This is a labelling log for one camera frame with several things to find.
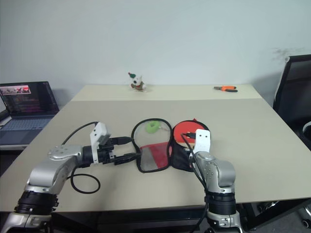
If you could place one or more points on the open grey laptop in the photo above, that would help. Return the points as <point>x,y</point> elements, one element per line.
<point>24,97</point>

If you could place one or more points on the white plush dog toy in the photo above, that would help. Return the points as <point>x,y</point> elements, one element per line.
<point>136,83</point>

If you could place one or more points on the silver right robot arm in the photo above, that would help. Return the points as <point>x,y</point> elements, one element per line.
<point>218,172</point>

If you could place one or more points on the green plush charm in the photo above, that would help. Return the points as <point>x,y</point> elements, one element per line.
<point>149,129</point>

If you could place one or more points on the orange black pliers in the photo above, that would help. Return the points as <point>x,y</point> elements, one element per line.
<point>228,88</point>

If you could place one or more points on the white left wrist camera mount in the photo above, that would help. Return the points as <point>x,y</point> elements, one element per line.
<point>98,131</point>

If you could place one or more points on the red black paddle case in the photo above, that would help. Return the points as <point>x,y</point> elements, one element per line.
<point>155,155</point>

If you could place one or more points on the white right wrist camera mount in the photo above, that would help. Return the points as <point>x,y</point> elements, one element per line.
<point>201,143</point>

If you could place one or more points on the black table frame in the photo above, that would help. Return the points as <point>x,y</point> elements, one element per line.
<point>279,213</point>

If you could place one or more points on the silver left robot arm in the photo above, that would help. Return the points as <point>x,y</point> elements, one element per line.
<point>48,170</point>

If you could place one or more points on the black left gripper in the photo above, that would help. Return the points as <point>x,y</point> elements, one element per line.
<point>105,154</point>

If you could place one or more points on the black office chair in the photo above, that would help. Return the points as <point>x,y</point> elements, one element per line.
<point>296,85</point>

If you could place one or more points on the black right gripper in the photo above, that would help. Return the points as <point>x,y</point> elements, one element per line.
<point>189,155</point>

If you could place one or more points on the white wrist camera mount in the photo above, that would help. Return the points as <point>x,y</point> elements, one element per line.
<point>98,131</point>
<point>201,143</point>

